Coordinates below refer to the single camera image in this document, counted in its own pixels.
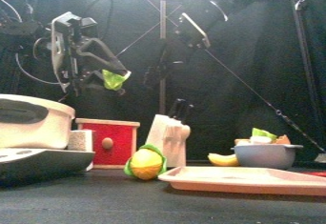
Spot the pink plastic tray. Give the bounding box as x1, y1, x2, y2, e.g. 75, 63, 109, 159
157, 165, 326, 197

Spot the grey sponge block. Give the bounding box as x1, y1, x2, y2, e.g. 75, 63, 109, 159
68, 130, 95, 153

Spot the toy corn with green husk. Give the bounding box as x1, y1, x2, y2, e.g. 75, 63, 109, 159
122, 143, 169, 181

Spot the diagonal metal brace rod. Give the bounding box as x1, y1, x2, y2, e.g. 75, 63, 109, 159
203, 48, 326, 154

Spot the black toy knife handle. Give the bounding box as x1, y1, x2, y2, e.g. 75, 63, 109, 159
169, 98, 187, 119
182, 104, 197, 125

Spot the green toy starfruit top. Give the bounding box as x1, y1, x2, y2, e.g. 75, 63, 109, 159
100, 69, 131, 92

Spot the white toy food piece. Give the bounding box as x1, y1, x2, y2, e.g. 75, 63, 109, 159
249, 135, 273, 145

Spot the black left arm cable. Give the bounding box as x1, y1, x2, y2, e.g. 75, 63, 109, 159
82, 0, 117, 41

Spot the white toy knife block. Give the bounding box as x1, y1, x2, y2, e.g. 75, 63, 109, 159
145, 113, 193, 169

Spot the green toy food piece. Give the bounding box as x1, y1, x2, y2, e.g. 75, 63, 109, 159
251, 127, 280, 141

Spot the yellow toy banana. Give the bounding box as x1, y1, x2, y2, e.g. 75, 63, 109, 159
206, 153, 242, 168

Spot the vertical metal frame pole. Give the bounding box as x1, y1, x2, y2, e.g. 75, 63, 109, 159
158, 0, 169, 115

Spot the red wooden drawer box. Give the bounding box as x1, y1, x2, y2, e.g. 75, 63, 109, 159
74, 117, 142, 171

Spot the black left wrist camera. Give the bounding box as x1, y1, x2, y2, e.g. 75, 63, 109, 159
51, 10, 99, 41

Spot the black side frame pole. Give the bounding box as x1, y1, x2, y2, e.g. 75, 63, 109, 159
289, 0, 324, 133

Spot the red flat object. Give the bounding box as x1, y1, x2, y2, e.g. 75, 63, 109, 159
301, 170, 326, 178

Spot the white pot with black handle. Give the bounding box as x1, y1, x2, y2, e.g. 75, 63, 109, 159
0, 93, 76, 151

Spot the orange brown toy food piece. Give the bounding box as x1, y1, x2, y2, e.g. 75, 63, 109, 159
274, 134, 293, 146

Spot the grey toy pot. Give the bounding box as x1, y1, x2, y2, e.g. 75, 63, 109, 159
230, 143, 305, 171

